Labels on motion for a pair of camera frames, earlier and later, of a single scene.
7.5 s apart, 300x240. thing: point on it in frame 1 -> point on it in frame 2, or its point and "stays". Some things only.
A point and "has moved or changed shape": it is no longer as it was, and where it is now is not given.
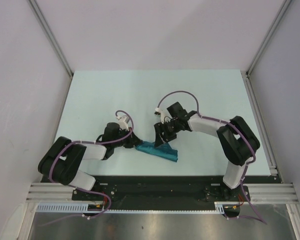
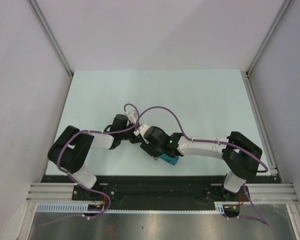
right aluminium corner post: x=286 y=4 stays
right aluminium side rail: x=245 y=76 stays
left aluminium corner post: x=50 y=35 stays
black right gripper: x=159 y=138 -> x=148 y=149
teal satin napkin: x=164 y=151 has moved or changed shape
